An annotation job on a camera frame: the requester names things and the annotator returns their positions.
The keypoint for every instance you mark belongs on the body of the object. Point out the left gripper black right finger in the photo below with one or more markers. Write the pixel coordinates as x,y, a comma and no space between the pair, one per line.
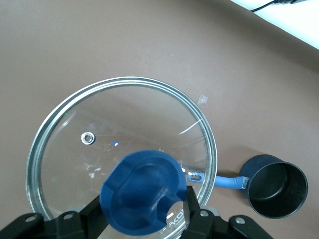
204,224

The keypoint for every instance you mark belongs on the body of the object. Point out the brown table cover sheet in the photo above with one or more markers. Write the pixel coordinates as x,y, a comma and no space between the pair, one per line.
74,37

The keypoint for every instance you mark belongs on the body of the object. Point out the glass lid with blue knob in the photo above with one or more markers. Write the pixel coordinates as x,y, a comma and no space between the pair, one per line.
144,189

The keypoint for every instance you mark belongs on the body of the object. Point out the small clear tape piece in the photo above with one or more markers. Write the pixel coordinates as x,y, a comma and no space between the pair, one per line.
203,100

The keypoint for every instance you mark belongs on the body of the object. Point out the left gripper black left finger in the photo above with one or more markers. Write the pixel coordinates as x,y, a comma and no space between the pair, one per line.
74,224

